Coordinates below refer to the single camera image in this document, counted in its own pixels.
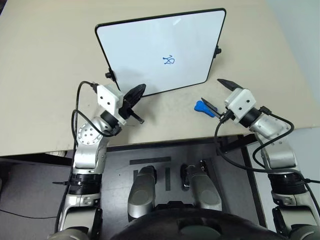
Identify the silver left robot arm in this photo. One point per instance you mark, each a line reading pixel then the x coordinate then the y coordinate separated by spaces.
pixel 86 155

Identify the white whiteboard with black frame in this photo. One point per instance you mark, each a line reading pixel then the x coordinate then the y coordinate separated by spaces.
pixel 155 45

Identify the blue plastic object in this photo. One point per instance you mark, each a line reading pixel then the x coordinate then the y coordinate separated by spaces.
pixel 200 106

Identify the short grey tape strip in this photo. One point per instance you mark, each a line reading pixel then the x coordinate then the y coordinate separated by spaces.
pixel 167 178

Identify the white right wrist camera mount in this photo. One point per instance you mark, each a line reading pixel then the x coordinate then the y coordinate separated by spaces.
pixel 241 102

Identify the silver robot leg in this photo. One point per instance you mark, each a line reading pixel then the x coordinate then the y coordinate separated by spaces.
pixel 142 190
pixel 203 190

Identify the black rounded robot torso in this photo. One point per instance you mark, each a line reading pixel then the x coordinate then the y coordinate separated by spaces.
pixel 195 226

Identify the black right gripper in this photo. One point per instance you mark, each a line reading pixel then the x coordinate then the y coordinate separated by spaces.
pixel 227 115

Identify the silver right robot leg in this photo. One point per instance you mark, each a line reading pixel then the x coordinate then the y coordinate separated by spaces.
pixel 203 190

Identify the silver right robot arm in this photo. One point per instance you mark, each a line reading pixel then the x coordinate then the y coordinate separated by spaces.
pixel 277 150

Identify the robot torso base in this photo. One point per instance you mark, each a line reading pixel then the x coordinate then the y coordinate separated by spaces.
pixel 117 175

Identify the black table frame bracket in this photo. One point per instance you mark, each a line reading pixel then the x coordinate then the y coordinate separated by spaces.
pixel 232 143

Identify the long grey tape strip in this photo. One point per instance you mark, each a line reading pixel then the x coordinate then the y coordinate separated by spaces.
pixel 150 160

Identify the white object under table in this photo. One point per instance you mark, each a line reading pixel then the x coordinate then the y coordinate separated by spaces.
pixel 58 153

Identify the black whiteboard stand knob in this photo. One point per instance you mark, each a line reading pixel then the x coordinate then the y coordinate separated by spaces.
pixel 218 50
pixel 109 74

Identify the silver left robot leg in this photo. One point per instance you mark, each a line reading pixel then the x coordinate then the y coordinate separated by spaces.
pixel 142 190

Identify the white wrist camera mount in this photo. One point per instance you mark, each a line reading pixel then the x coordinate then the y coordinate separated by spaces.
pixel 241 102
pixel 107 98

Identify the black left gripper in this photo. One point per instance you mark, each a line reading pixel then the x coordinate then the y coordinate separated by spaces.
pixel 127 111

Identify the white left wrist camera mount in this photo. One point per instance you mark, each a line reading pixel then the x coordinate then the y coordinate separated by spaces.
pixel 107 98

